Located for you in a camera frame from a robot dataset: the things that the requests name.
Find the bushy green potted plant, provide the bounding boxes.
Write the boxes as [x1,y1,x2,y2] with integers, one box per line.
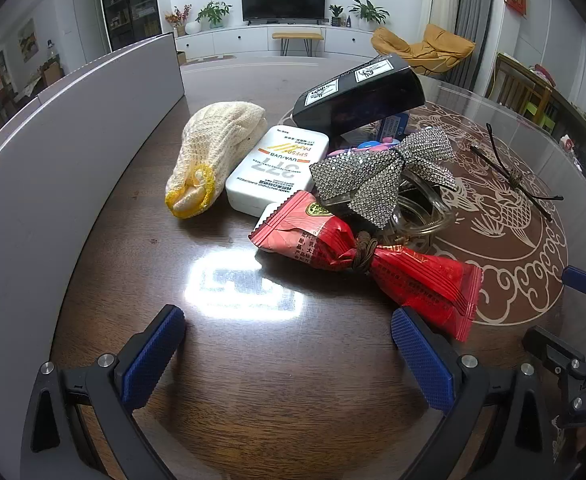
[196,1,232,30]

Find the brown hair tie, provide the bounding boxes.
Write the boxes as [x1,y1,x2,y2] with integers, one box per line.
[345,231,380,275]

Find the wooden chair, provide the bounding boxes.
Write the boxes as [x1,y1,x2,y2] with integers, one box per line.
[486,52,554,121]

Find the framed wall picture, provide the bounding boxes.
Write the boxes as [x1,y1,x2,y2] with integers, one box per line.
[18,18,40,63]

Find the red flowers in vase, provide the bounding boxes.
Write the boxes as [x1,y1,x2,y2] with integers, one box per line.
[165,4,201,37]

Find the grey curved partition board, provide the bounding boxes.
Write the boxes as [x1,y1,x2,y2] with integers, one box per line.
[0,31,190,461]

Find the brown wooden desktop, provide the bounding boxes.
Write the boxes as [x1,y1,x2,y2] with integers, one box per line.
[48,55,586,480]

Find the wooden bench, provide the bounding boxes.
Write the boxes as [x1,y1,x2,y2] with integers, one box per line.
[272,32,322,57]

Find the dark glass display cabinet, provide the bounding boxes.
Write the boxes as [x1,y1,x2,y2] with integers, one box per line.
[98,0,162,52]

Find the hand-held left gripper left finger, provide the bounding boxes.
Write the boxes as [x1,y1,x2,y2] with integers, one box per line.
[20,304,188,480]

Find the thin black hair band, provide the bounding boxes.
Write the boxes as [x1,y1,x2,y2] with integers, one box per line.
[470,122,564,222]

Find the white door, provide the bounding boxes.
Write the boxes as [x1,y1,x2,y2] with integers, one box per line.
[72,0,110,63]

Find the yellow lounge chair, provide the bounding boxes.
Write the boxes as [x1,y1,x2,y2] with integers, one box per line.
[371,24,476,78]

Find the grey curtain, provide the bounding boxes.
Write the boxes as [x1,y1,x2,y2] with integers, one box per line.
[453,0,498,91]

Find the white television cabinet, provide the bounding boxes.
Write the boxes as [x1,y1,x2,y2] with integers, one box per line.
[175,24,388,61]

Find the blue cardboard box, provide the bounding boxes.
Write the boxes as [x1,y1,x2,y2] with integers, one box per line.
[380,112,408,139]

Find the leafy potted plant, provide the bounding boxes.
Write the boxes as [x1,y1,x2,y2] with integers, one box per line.
[349,0,390,31]

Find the cream knit glove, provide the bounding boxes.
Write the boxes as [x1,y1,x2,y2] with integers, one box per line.
[165,101,270,219]

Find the clear hair claw clip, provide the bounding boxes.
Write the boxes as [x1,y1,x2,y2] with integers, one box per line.
[388,170,456,237]

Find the black box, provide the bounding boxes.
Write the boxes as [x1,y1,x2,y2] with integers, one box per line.
[292,55,426,136]

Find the white sunscreen bottle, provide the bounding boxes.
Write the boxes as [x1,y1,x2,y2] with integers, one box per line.
[225,126,331,216]

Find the black television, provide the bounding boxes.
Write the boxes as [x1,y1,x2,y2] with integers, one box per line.
[240,0,326,23]

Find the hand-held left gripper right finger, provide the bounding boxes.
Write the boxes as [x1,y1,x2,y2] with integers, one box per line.
[390,306,574,480]

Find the rhinestone bow hair clip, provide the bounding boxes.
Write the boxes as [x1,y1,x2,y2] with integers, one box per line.
[309,127,458,231]

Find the red snack packet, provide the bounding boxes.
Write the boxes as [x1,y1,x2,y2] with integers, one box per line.
[249,190,484,343]

